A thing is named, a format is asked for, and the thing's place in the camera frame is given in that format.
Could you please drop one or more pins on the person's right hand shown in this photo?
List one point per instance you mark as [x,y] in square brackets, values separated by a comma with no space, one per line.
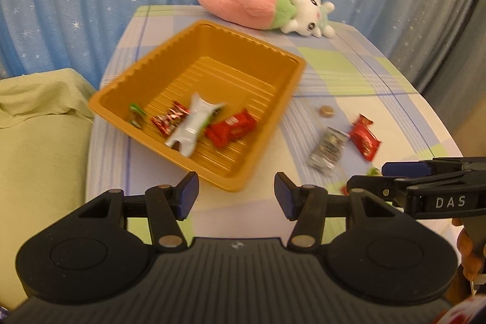
[472,265]

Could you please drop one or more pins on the white green snack packet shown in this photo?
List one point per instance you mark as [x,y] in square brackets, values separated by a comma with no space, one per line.
[186,135]

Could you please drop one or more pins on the red foil candy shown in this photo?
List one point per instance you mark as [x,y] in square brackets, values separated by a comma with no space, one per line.
[362,137]

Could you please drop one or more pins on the yellow candy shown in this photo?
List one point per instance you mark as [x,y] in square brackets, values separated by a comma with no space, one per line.
[374,172]

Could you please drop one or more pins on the silver transparent snack packet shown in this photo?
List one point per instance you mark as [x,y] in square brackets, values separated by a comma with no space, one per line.
[326,154]

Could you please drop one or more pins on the red chocolate bar packet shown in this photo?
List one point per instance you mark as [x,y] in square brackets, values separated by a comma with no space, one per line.
[233,128]

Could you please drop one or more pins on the green candy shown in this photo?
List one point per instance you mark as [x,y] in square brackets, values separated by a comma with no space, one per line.
[137,115]

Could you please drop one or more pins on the light green draped cloth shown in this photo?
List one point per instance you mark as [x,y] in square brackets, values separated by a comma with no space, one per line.
[45,132]

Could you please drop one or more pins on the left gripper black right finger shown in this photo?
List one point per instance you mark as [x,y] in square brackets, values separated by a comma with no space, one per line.
[304,205]

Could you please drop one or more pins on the plaid tablecloth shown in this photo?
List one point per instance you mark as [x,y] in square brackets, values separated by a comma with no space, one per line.
[346,72]

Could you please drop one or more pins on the pink green white plush toy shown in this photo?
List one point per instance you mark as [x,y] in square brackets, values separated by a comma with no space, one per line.
[304,17]

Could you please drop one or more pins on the red cartoon snack packet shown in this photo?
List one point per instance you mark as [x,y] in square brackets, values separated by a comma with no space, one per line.
[171,119]

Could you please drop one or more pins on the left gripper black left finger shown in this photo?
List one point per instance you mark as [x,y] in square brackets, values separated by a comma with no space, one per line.
[166,206]

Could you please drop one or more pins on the orange plastic tray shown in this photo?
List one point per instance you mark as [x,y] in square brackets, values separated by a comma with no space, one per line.
[222,65]

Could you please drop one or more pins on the brown cube candy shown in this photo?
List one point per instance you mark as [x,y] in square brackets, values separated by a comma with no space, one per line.
[326,111]

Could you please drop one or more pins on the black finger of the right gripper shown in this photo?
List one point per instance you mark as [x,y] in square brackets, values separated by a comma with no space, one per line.
[424,168]
[392,188]

